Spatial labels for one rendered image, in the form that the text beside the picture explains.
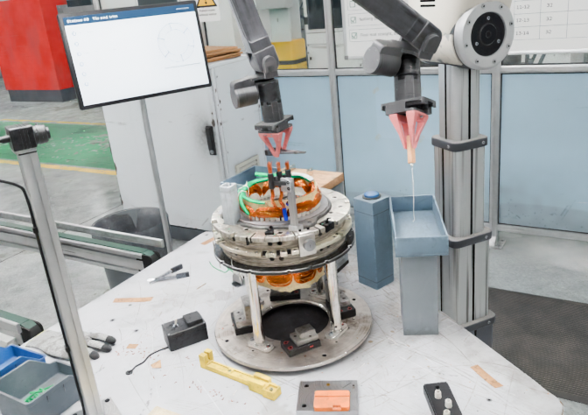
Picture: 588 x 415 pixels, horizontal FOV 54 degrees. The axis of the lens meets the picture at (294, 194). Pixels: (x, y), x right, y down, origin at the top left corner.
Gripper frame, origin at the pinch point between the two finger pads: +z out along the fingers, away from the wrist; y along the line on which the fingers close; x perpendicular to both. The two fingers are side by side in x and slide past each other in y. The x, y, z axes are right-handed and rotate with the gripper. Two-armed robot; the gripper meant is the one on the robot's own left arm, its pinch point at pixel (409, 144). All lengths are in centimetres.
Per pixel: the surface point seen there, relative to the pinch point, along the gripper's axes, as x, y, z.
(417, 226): 11.4, -4.6, 17.1
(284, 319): 4, -39, 40
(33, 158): -62, -39, 5
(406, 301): 9.5, -7.3, 34.3
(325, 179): 19.0, -35.6, 2.8
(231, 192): -22.7, -31.0, 9.1
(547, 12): 188, -17, -92
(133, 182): 134, -282, -25
